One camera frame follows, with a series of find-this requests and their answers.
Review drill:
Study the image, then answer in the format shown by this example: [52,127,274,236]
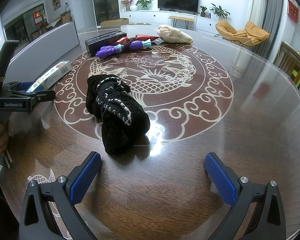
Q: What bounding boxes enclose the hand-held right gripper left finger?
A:
[19,151,102,240]

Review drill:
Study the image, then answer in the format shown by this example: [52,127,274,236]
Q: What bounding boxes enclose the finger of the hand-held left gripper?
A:
[4,81,38,93]
[12,89,57,103]

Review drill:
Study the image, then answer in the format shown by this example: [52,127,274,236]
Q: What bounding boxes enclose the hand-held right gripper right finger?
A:
[204,152,294,240]

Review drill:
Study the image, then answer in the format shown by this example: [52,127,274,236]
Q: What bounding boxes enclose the blue white medicine box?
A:
[25,60,72,93]

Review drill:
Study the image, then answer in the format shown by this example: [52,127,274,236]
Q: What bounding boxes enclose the grey storage box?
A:
[7,21,80,67]

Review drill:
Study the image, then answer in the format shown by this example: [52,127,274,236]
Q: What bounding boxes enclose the black velvet pouch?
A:
[86,74,151,155]

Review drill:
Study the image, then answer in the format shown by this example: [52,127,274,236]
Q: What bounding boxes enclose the purple bumpy plastic toy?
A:
[95,42,125,60]

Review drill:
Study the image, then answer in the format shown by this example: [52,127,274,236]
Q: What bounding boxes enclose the black cardboard box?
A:
[84,31,127,55]

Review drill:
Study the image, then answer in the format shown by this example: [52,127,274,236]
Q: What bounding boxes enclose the purple teal plastic toy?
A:
[129,39,153,52]

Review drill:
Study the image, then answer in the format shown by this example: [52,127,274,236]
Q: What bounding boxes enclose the cream knit glove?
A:
[157,24,193,43]

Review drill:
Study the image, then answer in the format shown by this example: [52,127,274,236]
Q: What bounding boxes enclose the brown patterned wooden desktop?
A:
[0,21,300,240]

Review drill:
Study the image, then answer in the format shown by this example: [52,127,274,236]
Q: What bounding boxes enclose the person's left hand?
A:
[0,121,11,157]

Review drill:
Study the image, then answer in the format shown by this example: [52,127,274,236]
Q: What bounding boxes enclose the dark glass display cabinet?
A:
[91,0,120,27]

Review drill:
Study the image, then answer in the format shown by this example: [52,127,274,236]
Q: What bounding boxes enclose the red flower vase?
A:
[121,0,135,12]

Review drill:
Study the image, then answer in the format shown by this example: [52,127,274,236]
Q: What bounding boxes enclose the white television cabinet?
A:
[119,10,222,34]

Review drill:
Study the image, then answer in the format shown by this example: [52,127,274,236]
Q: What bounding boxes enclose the green potted plant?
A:
[136,0,153,10]

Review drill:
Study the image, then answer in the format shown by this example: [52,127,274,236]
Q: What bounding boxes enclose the yellow lounge chair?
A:
[215,19,270,48]

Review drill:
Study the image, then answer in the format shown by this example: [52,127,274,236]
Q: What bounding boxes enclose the wooden bench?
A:
[169,16,195,30]

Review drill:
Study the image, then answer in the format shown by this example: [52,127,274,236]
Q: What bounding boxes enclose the black television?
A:
[157,0,200,12]

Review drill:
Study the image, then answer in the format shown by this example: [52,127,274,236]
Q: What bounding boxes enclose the large leafy potted plant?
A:
[210,3,230,19]

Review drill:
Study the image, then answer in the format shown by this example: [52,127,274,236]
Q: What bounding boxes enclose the grey curtain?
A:
[261,0,283,53]

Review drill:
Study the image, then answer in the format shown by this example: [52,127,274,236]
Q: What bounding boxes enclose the red wall poster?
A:
[287,0,300,23]

